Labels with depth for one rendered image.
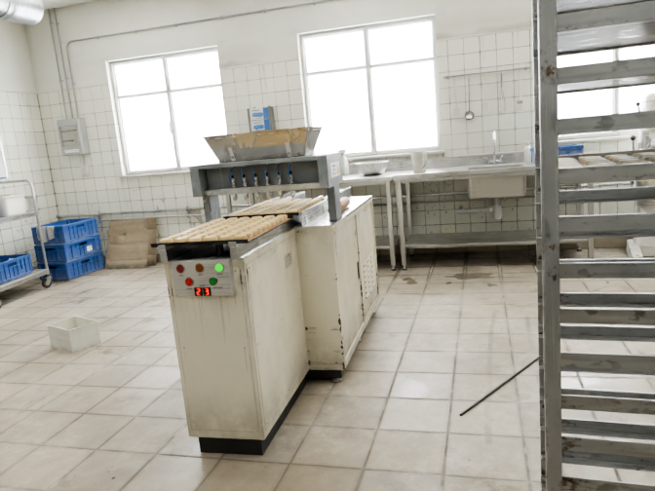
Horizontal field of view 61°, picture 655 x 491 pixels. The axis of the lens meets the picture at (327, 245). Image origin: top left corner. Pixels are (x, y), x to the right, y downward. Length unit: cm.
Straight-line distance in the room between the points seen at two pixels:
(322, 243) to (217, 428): 99
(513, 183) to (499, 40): 144
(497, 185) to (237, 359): 346
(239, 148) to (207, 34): 374
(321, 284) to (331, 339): 29
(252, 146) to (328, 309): 90
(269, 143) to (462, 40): 337
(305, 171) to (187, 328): 100
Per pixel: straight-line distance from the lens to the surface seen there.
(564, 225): 114
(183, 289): 224
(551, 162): 110
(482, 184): 520
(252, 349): 224
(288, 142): 280
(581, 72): 113
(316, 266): 279
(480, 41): 585
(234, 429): 242
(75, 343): 418
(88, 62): 730
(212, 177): 299
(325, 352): 292
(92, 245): 698
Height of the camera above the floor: 124
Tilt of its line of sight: 11 degrees down
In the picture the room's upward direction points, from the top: 5 degrees counter-clockwise
